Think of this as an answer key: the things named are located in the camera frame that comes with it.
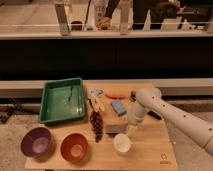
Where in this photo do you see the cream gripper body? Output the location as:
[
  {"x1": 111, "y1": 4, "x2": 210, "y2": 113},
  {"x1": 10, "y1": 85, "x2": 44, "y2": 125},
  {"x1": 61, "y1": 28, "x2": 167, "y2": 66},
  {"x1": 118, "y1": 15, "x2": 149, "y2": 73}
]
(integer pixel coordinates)
[{"x1": 127, "y1": 106, "x2": 146, "y2": 126}]

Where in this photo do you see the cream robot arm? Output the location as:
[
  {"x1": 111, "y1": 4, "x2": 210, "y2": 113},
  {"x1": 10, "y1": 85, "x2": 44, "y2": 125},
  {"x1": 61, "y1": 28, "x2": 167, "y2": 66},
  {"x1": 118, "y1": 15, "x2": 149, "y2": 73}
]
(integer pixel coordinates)
[{"x1": 127, "y1": 88, "x2": 213, "y2": 156}]

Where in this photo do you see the blue sponge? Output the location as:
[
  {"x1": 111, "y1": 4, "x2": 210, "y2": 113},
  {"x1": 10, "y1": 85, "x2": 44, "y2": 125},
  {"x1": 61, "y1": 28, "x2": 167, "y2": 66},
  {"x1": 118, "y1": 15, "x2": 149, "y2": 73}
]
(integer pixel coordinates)
[{"x1": 111, "y1": 100, "x2": 126, "y2": 116}]

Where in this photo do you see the orange carrot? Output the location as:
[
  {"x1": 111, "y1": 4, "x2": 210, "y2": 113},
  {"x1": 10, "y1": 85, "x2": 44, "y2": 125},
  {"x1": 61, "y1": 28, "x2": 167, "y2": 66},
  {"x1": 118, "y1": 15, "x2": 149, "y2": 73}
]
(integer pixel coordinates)
[{"x1": 104, "y1": 93, "x2": 127, "y2": 100}]

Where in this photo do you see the white small bowl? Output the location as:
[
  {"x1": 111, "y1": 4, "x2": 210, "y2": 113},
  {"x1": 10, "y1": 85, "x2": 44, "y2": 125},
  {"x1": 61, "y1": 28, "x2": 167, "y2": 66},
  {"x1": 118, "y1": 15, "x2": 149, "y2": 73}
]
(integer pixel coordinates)
[{"x1": 113, "y1": 133, "x2": 131, "y2": 153}]

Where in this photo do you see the brown pine cone brush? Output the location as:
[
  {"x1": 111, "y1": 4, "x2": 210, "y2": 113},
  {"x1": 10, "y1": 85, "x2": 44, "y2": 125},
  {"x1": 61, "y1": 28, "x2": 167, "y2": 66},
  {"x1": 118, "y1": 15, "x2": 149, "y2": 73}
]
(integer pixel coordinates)
[{"x1": 89, "y1": 110, "x2": 103, "y2": 143}]

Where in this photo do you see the orange bowl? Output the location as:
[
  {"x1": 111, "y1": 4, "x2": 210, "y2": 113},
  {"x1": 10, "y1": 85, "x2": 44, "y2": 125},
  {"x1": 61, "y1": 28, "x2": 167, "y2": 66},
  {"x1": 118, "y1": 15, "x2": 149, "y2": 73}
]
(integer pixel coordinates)
[{"x1": 60, "y1": 133, "x2": 88, "y2": 163}]

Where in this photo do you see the green plastic tray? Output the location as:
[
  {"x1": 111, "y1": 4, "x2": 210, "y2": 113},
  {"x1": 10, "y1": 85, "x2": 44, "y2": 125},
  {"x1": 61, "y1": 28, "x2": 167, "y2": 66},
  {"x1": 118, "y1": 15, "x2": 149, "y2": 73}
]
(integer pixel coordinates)
[{"x1": 38, "y1": 78, "x2": 85, "y2": 125}]

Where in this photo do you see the purple bowl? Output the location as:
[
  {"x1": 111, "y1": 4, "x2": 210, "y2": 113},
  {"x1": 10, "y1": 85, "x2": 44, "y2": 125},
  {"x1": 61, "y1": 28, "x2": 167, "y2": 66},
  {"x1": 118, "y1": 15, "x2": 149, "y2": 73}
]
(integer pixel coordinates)
[{"x1": 20, "y1": 127, "x2": 52, "y2": 158}]

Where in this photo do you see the dark red cup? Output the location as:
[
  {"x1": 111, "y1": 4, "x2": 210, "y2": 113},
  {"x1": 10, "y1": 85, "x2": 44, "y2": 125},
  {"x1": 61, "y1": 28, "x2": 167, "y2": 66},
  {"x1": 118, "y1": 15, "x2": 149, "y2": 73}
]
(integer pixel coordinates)
[{"x1": 71, "y1": 21, "x2": 83, "y2": 31}]

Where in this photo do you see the black handled tool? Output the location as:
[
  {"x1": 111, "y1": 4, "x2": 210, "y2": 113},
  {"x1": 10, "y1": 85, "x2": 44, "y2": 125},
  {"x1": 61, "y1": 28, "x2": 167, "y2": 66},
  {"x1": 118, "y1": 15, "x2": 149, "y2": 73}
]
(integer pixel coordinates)
[{"x1": 129, "y1": 90, "x2": 163, "y2": 121}]

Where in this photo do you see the right wooden post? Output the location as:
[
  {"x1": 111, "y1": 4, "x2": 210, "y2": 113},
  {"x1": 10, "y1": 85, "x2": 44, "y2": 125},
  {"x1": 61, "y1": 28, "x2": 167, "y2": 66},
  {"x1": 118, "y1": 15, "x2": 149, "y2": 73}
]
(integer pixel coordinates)
[{"x1": 120, "y1": 0, "x2": 130, "y2": 35}]

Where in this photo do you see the wooden post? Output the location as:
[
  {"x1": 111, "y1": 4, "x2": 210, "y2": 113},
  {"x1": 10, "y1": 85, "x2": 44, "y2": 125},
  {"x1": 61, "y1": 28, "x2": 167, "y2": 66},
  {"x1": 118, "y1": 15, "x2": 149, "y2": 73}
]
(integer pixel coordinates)
[
  {"x1": 120, "y1": 0, "x2": 130, "y2": 35},
  {"x1": 55, "y1": 3, "x2": 70, "y2": 36}
]

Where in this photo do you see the left wooden post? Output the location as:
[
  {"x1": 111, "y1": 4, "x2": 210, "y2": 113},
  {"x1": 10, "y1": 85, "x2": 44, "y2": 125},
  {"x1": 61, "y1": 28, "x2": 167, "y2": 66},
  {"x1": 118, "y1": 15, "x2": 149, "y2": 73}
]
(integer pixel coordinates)
[{"x1": 55, "y1": 3, "x2": 70, "y2": 36}]

